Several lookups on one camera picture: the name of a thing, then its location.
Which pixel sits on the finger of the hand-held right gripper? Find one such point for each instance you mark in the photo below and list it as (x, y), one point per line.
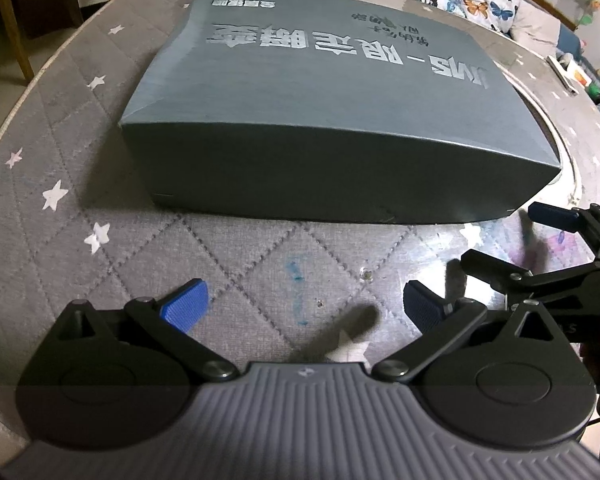
(490, 267)
(552, 215)

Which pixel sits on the colourful pinwheel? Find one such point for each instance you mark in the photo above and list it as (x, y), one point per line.
(589, 7)

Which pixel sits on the beige pillow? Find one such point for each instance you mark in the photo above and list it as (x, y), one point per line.
(535, 22)

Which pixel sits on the wooden side table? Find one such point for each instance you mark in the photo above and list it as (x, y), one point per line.
(10, 25)

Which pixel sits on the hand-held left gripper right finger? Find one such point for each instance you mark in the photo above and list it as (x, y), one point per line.
(425, 305)

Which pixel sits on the picture book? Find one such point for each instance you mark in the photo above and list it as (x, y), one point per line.
(582, 74)

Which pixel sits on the grey star-patterned quilted desktop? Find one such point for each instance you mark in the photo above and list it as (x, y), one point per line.
(130, 260)

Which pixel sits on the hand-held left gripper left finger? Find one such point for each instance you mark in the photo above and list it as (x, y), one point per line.
(185, 305)

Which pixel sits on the grey cardboard box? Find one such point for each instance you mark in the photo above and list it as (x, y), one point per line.
(330, 110)

